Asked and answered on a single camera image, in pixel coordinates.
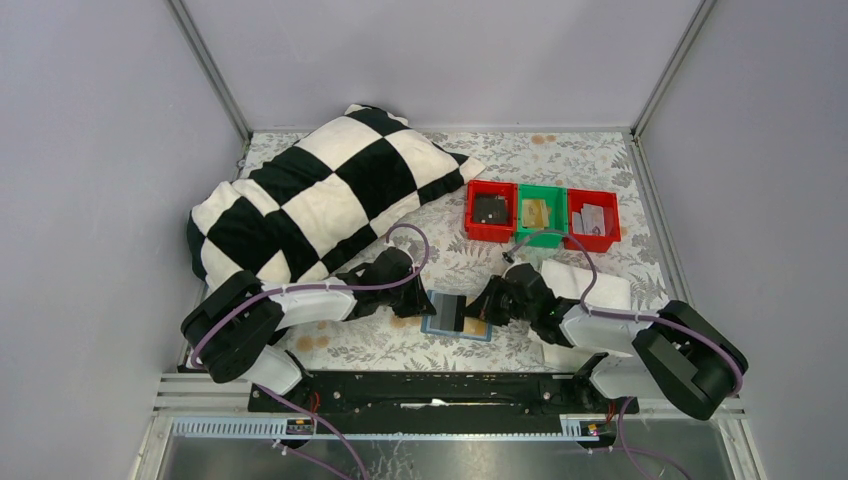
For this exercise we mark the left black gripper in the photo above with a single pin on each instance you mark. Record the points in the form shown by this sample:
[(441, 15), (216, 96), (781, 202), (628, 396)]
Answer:
[(418, 304)]

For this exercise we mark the white cards in bin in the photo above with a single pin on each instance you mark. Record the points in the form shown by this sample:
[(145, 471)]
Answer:
[(589, 220)]

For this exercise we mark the blue card holder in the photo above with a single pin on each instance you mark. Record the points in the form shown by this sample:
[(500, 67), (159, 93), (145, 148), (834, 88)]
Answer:
[(426, 329)]

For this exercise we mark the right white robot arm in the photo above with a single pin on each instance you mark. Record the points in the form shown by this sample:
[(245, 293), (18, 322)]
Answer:
[(679, 356)]

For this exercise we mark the white folded towel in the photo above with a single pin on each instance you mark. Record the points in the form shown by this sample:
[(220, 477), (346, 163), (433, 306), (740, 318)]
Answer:
[(588, 335)]

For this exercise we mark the black cards in bin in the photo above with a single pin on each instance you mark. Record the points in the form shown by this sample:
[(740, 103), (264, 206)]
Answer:
[(490, 209)]

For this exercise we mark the black white checkered pillow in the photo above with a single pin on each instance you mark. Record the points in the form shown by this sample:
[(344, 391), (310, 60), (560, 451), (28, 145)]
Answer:
[(316, 205)]

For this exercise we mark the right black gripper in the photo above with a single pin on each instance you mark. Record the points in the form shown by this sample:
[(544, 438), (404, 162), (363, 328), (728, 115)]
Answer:
[(484, 307)]

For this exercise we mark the right red plastic bin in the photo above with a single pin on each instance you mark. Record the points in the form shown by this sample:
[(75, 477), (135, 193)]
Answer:
[(609, 201)]

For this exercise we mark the green plastic bin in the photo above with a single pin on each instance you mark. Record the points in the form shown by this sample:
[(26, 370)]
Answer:
[(556, 198)]

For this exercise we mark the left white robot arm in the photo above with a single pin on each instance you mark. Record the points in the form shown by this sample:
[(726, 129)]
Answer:
[(234, 331)]

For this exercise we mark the black credit card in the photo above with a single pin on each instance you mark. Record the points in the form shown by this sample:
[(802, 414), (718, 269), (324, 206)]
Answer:
[(450, 312)]

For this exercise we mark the floral table cloth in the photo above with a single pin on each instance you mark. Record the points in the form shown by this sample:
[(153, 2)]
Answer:
[(599, 161)]

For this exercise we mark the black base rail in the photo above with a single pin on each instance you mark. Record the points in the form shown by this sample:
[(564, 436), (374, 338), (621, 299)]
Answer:
[(361, 402)]

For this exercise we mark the red plastic bin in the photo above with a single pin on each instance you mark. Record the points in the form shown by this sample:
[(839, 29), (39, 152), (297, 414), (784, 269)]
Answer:
[(491, 233), (609, 201)]

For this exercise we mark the left red plastic bin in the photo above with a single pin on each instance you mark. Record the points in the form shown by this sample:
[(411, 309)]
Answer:
[(491, 233)]

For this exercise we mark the gold cards in bin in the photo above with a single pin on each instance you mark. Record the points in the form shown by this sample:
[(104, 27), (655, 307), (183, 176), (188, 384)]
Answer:
[(535, 213)]

